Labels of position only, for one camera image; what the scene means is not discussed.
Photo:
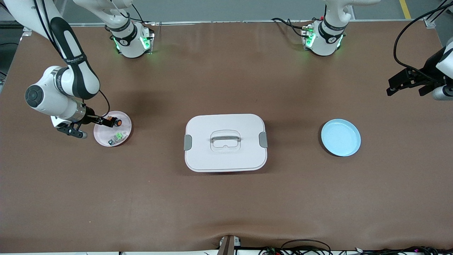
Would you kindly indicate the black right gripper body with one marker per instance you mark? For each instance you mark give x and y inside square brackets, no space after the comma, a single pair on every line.
[91,119]

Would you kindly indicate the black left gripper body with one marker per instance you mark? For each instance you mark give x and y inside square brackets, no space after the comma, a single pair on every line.
[429,68]

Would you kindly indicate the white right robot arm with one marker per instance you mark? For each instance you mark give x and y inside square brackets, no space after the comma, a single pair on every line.
[76,76]

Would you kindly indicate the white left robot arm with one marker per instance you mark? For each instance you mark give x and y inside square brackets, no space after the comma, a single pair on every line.
[325,39]

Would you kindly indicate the white lidded box grey clips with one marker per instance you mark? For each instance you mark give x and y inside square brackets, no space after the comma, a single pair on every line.
[226,159]

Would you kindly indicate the pink round plate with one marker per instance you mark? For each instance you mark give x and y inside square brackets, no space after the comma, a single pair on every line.
[125,132]

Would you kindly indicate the light blue round plate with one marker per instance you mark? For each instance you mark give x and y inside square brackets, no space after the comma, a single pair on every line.
[340,138]

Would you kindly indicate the brown table mat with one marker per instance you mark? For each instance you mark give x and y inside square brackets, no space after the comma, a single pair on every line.
[226,205]

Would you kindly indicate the green push-button switch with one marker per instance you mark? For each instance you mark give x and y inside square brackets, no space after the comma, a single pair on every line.
[119,136]

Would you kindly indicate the aluminium frame post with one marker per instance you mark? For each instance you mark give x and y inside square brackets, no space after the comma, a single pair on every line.
[430,22]

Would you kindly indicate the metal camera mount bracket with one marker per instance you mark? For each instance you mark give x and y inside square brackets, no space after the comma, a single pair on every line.
[228,246]

